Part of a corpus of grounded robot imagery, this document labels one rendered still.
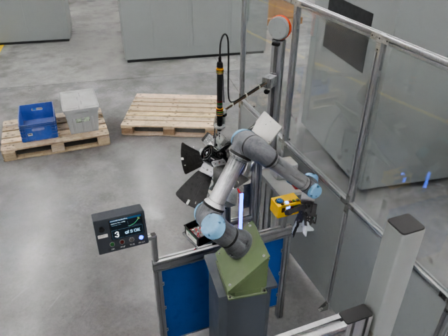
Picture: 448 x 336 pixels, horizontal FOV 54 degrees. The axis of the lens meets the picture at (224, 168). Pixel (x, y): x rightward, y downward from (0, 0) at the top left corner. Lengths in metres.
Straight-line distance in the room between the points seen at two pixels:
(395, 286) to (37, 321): 3.07
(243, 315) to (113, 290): 1.54
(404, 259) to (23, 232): 3.93
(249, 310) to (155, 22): 6.37
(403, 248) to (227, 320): 1.68
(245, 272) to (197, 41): 6.52
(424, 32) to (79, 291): 3.54
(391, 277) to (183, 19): 7.52
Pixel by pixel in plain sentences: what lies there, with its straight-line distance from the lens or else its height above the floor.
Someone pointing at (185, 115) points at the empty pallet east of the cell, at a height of 0.14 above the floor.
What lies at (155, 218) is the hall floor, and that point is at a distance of 4.30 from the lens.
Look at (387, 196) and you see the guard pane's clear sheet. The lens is 2.62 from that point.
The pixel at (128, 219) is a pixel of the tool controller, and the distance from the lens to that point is 2.34.
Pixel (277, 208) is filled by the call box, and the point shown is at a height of 1.05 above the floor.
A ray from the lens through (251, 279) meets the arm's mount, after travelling 2.15.
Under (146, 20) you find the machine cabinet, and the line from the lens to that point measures 8.08.
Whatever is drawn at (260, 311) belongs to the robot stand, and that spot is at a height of 0.82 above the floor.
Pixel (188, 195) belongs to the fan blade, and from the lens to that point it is 2.90.
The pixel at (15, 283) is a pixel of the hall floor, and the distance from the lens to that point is 3.99.
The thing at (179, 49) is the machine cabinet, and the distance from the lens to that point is 8.28.
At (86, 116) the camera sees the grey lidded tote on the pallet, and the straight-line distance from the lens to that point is 5.52.
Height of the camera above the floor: 2.67
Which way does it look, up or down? 32 degrees down
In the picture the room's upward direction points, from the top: 1 degrees clockwise
